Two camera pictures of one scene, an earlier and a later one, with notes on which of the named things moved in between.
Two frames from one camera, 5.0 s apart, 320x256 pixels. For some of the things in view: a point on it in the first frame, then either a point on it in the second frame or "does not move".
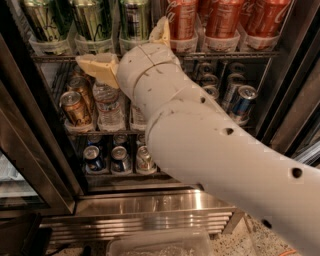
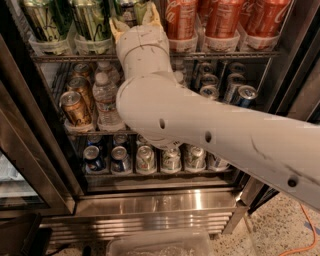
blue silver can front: x=242 y=103 does not move
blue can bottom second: x=120 y=162 does not move
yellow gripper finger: x=103 y=65 → x=118 y=27
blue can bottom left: x=92 y=158 does not move
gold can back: x=78 y=73 does not move
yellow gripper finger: x=161 y=32 → x=151 y=16
